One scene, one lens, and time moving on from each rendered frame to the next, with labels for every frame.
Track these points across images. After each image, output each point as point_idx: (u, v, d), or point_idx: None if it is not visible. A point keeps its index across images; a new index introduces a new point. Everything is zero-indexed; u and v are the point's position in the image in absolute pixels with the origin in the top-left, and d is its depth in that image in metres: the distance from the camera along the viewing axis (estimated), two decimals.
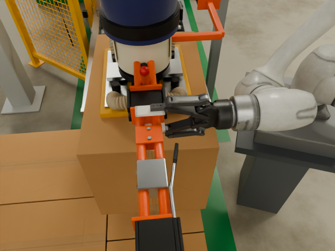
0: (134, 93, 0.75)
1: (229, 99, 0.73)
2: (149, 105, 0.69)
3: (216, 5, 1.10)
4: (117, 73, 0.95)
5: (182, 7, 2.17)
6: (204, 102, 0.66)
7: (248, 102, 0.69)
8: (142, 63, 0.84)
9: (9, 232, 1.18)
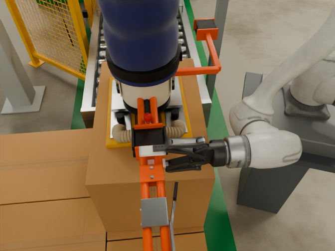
0: (138, 131, 0.82)
1: (224, 139, 0.81)
2: (151, 145, 0.77)
3: (214, 36, 1.17)
4: (121, 105, 1.02)
5: (182, 7, 2.17)
6: (201, 145, 0.74)
7: (240, 144, 0.77)
8: (145, 100, 0.92)
9: (9, 232, 1.18)
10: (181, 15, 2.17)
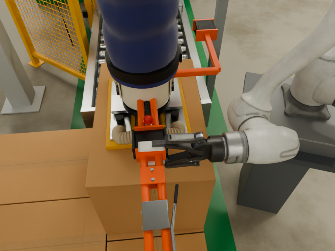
0: (138, 133, 0.82)
1: (222, 135, 0.82)
2: (150, 141, 0.78)
3: (213, 37, 1.17)
4: (121, 106, 1.02)
5: (182, 7, 2.17)
6: (199, 140, 0.75)
7: (238, 139, 0.78)
8: (144, 101, 0.91)
9: (9, 232, 1.18)
10: (181, 15, 2.17)
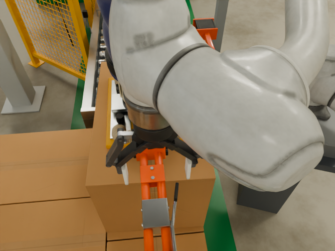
0: None
1: (163, 126, 0.46)
2: (190, 171, 0.62)
3: (213, 36, 1.17)
4: (121, 105, 1.02)
5: None
6: None
7: None
8: None
9: (9, 232, 1.18)
10: None
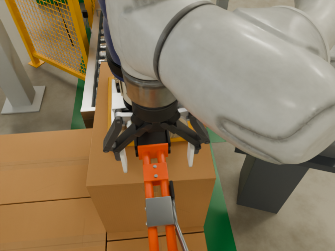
0: None
1: (165, 103, 0.43)
2: (193, 157, 0.58)
3: None
4: (121, 104, 1.02)
5: None
6: None
7: None
8: None
9: (9, 232, 1.18)
10: None
